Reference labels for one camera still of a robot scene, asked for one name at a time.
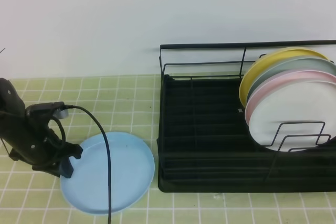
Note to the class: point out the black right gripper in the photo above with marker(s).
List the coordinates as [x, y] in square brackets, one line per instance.
[41, 142]

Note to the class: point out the light blue plate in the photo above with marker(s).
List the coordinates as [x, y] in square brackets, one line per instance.
[132, 171]

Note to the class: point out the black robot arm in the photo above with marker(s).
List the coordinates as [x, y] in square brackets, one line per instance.
[11, 104]

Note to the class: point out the white plate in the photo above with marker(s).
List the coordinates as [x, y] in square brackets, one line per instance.
[295, 117]

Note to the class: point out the yellow plate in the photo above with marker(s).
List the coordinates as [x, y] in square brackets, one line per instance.
[266, 61]

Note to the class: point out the pink plate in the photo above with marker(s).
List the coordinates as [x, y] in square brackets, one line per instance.
[275, 82]

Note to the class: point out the pale green plate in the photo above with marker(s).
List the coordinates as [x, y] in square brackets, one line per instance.
[299, 62]

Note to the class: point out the black wire dish rack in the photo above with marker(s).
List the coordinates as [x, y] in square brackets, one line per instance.
[204, 142]

